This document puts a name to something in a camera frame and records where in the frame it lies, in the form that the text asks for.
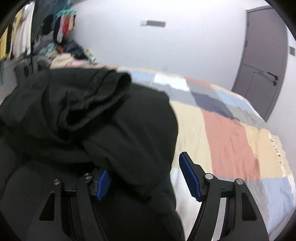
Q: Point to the yellow fleece jacket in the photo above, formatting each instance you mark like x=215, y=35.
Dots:
x=8, y=36

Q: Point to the grey door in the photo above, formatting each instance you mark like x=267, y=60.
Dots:
x=265, y=50

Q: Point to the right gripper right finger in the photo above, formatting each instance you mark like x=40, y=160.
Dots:
x=242, y=218

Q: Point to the pile of mixed clothes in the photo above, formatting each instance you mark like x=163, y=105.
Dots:
x=46, y=46

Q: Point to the black door handle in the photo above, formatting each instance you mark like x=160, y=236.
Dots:
x=274, y=77

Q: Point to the wall light switch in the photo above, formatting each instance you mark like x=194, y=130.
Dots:
x=292, y=51

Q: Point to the cream fluffy garment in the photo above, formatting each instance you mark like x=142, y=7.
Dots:
x=64, y=60

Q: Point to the white hooded jacket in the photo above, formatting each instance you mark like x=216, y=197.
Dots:
x=22, y=41

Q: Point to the black puffer jacket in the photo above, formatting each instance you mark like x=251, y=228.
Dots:
x=64, y=123

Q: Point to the checkered patchwork bed quilt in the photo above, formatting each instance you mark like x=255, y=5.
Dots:
x=223, y=133

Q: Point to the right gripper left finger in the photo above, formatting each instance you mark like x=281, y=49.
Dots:
x=71, y=214

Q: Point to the teal hanger with small clothes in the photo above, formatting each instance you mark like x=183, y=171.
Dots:
x=65, y=23

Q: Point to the dark grey suitcase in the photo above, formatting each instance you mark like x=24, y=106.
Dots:
x=30, y=66

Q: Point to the grey wall panel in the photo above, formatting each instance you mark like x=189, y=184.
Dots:
x=153, y=23

